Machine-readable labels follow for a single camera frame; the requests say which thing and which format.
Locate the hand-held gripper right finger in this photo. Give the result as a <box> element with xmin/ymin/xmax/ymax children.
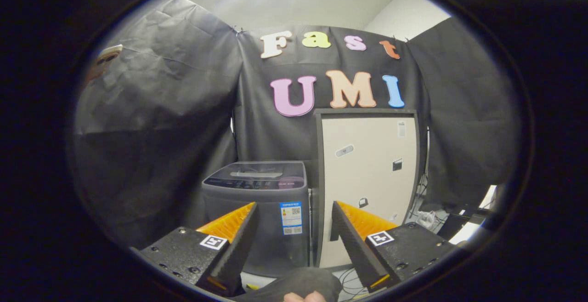
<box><xmin>330</xmin><ymin>201</ymin><xmax>460</xmax><ymax>293</ymax></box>

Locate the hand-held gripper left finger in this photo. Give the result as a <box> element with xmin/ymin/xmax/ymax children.
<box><xmin>130</xmin><ymin>202</ymin><xmax>259</xmax><ymax>298</ymax></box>

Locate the grey washing machine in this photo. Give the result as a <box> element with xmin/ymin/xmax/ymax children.
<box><xmin>201</xmin><ymin>161</ymin><xmax>314</xmax><ymax>278</ymax></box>

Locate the person's dark sleeve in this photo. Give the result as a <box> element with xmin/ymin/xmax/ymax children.
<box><xmin>232</xmin><ymin>268</ymin><xmax>343</xmax><ymax>302</ymax></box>

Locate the black stand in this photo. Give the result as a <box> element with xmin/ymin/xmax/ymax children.
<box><xmin>436</xmin><ymin>203</ymin><xmax>491</xmax><ymax>240</ymax></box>

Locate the black backdrop cloth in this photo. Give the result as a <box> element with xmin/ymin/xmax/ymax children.
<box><xmin>73</xmin><ymin>0</ymin><xmax>522</xmax><ymax>250</ymax></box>

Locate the pale rimmed device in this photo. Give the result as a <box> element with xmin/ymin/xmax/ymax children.
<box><xmin>86</xmin><ymin>45</ymin><xmax>124</xmax><ymax>83</ymax></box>

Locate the bundle of floor cables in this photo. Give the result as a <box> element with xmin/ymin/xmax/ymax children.
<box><xmin>338</xmin><ymin>268</ymin><xmax>369</xmax><ymax>299</ymax></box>

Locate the beige cabinet with dark frame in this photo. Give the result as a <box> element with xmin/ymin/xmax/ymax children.
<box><xmin>314</xmin><ymin>108</ymin><xmax>421</xmax><ymax>268</ymax></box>

